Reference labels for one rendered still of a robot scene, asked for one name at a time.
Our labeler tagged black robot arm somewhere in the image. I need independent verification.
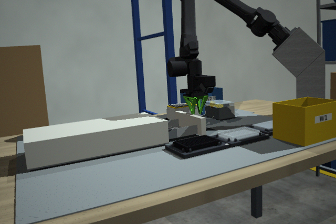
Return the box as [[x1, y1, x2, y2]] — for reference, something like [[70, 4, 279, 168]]
[[167, 0, 296, 93]]

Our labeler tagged grey flat mat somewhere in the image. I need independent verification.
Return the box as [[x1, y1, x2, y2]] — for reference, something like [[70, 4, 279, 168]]
[[15, 109, 336, 224]]

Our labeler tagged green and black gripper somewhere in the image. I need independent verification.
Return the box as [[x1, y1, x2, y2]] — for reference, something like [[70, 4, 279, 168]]
[[180, 89, 208, 114]]

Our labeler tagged blue open-top bin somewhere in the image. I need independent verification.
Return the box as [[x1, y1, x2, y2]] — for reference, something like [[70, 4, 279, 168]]
[[180, 87, 223, 115]]

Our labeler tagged yellow open-top box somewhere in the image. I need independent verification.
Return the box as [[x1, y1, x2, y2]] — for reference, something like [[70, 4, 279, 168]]
[[272, 97, 336, 146]]

